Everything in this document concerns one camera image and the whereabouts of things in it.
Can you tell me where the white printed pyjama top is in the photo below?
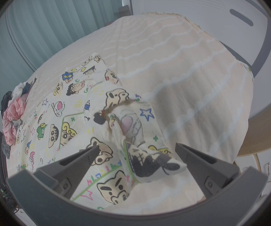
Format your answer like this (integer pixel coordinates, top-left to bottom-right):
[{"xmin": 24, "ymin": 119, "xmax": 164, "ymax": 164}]
[{"xmin": 16, "ymin": 54, "xmax": 188, "ymax": 210}]

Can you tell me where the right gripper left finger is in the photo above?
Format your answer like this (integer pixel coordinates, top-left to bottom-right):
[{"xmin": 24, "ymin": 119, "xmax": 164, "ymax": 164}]
[{"xmin": 35, "ymin": 145, "xmax": 100, "ymax": 198}]

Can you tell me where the pile of clothes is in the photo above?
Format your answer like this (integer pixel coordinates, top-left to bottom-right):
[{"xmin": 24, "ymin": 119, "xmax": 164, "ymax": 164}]
[{"xmin": 0, "ymin": 78, "xmax": 38, "ymax": 159}]

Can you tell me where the pink garment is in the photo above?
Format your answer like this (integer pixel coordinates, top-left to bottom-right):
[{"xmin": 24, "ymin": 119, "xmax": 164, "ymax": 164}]
[{"xmin": 2, "ymin": 96, "xmax": 28, "ymax": 146}]

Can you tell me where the white chest of drawers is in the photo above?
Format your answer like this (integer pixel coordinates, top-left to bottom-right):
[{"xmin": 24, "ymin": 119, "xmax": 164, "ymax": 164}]
[{"xmin": 234, "ymin": 147, "xmax": 271, "ymax": 182}]

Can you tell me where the pale wooden chair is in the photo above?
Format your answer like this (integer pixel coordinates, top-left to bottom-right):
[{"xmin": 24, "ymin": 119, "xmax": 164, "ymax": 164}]
[{"xmin": 237, "ymin": 102, "xmax": 271, "ymax": 172}]

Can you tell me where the bed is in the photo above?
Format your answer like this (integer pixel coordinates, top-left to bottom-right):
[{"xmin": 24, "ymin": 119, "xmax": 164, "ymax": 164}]
[{"xmin": 18, "ymin": 0, "xmax": 271, "ymax": 211}]

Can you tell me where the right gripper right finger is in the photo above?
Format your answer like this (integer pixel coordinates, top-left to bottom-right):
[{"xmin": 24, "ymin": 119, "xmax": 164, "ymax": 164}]
[{"xmin": 175, "ymin": 143, "xmax": 241, "ymax": 197}]

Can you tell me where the grey bedside table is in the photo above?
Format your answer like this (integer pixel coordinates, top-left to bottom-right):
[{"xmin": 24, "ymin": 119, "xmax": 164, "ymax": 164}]
[{"xmin": 114, "ymin": 5, "xmax": 129, "ymax": 26}]

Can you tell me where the blue-green curtain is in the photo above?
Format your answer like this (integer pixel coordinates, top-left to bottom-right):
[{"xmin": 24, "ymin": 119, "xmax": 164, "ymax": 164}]
[
  {"xmin": 0, "ymin": 18, "xmax": 36, "ymax": 108},
  {"xmin": 6, "ymin": 0, "xmax": 124, "ymax": 71}
]

